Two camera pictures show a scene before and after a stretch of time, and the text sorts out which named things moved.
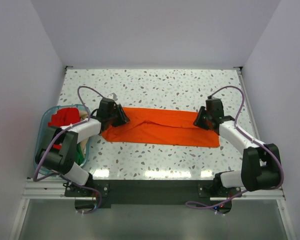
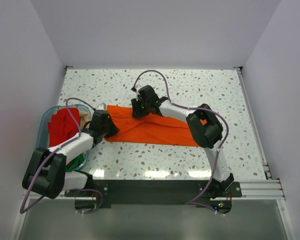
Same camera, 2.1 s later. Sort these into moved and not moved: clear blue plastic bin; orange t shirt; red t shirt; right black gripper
Moved: right black gripper
Not moved: clear blue plastic bin; orange t shirt; red t shirt
